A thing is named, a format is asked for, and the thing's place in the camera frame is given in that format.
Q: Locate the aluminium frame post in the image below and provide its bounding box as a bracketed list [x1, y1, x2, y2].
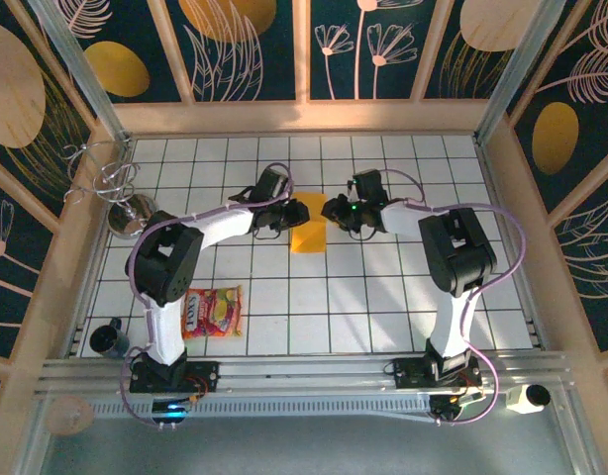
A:
[474, 0, 567, 141]
[25, 0, 132, 143]

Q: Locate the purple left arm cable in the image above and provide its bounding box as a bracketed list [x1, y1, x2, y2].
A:
[119, 162, 294, 429]

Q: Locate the aluminium mounting rail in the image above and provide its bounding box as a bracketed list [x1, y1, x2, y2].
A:
[34, 349, 577, 397]

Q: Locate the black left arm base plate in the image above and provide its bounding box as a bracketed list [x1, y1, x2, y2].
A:
[129, 359, 220, 395]

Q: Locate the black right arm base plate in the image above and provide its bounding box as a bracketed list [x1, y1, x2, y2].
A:
[384, 356, 483, 392]

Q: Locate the dark mug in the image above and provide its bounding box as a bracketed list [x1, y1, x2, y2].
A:
[88, 318, 132, 358]

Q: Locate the yellow cloth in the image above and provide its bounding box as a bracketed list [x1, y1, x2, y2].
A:
[289, 191, 329, 256]

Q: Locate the silver wire stand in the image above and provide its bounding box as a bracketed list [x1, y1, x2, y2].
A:
[62, 140, 159, 242]

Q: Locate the slotted grey cable duct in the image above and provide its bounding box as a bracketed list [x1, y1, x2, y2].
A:
[88, 395, 437, 422]

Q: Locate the colourful candy bag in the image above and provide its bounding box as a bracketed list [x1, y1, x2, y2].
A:
[181, 284, 246, 340]

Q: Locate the white box camera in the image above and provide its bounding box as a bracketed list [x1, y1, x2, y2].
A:
[504, 383, 553, 416]

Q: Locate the round wooden disc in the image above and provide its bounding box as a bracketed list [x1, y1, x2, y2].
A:
[45, 395, 95, 436]

